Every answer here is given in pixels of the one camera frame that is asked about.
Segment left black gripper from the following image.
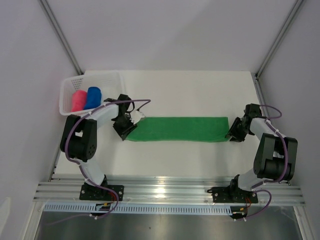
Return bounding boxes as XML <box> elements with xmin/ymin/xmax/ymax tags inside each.
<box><xmin>113</xmin><ymin>114</ymin><xmax>137</xmax><ymax>141</ymax></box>

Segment green towel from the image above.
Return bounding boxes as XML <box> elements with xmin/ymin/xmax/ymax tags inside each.
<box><xmin>126</xmin><ymin>117</ymin><xmax>229</xmax><ymax>143</ymax></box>

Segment blue towel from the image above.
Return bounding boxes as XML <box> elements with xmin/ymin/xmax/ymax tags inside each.
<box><xmin>83</xmin><ymin>86</ymin><xmax>102</xmax><ymax>110</ymax></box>

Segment red towel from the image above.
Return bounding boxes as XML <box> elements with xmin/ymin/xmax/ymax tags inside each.
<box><xmin>71</xmin><ymin>90</ymin><xmax>87</xmax><ymax>112</ymax></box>

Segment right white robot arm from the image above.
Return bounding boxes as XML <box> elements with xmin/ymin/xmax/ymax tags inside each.
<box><xmin>226</xmin><ymin>103</ymin><xmax>298</xmax><ymax>202</ymax></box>

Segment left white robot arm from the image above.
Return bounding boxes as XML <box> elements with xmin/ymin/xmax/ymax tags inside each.
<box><xmin>60</xmin><ymin>94</ymin><xmax>138</xmax><ymax>200</ymax></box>

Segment white perforated plastic basket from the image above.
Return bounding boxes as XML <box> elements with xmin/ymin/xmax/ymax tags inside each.
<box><xmin>59</xmin><ymin>70</ymin><xmax>127</xmax><ymax>116</ymax></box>

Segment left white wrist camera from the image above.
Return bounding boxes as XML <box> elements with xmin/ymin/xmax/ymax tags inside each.
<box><xmin>130</xmin><ymin>110</ymin><xmax>146</xmax><ymax>125</ymax></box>

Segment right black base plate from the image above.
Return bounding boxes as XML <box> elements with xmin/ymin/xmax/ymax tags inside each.
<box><xmin>206</xmin><ymin>186</ymin><xmax>258</xmax><ymax>204</ymax></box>

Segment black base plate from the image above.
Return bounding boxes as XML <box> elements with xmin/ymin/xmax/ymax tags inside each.
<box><xmin>206</xmin><ymin>186</ymin><xmax>258</xmax><ymax>204</ymax></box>
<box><xmin>79</xmin><ymin>183</ymin><xmax>125</xmax><ymax>201</ymax></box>

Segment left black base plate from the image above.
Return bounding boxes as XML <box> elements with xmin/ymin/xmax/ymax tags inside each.
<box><xmin>79</xmin><ymin>183</ymin><xmax>125</xmax><ymax>201</ymax></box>

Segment aluminium mounting rail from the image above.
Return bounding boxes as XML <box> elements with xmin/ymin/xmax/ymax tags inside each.
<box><xmin>33</xmin><ymin>174</ymin><xmax>306</xmax><ymax>207</ymax></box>

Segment white slotted cable duct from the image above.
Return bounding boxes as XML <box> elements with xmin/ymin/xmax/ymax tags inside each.
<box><xmin>43</xmin><ymin>202</ymin><xmax>232</xmax><ymax>216</ymax></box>

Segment right aluminium frame post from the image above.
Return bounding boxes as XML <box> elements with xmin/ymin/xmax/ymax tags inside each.
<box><xmin>255</xmin><ymin>0</ymin><xmax>307</xmax><ymax>80</ymax></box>

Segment aluminium frame post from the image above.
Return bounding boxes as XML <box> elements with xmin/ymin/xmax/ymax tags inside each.
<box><xmin>37</xmin><ymin>0</ymin><xmax>83</xmax><ymax>75</ymax></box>
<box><xmin>255</xmin><ymin>0</ymin><xmax>307</xmax><ymax>80</ymax></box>

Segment left aluminium frame post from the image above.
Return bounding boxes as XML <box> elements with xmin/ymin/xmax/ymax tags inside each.
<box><xmin>37</xmin><ymin>0</ymin><xmax>83</xmax><ymax>75</ymax></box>

